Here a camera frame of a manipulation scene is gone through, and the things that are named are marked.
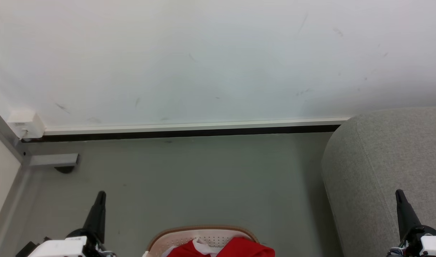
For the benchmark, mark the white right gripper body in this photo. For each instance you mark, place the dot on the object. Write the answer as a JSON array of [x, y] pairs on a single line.
[[430, 246]]

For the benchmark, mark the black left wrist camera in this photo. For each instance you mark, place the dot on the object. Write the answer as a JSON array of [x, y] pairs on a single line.
[[25, 250]]

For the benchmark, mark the black round bracket foot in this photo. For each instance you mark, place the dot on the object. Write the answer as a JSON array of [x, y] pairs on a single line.
[[64, 169]]

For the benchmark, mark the grey metal door frame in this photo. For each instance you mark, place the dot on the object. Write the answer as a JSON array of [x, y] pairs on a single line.
[[4, 139]]

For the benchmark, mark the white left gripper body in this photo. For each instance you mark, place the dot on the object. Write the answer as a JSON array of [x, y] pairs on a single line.
[[61, 248]]

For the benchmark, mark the plain red garment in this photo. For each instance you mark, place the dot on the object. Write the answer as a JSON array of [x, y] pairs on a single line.
[[244, 248]]

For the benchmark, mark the grey fabric sofa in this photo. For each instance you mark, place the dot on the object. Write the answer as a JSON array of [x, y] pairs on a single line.
[[382, 160]]

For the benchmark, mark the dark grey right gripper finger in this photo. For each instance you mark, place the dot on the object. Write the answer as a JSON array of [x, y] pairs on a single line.
[[405, 214]]

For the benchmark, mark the grey metal floor bracket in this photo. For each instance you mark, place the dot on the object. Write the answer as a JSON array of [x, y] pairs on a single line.
[[54, 160]]

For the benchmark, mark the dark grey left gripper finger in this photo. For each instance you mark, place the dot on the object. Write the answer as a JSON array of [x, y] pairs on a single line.
[[97, 214]]

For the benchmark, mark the white wall junction box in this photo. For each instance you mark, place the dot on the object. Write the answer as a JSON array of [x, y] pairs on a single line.
[[25, 123]]

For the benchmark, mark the beige perforated laundry basket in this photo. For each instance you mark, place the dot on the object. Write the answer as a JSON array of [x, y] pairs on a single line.
[[207, 235]]

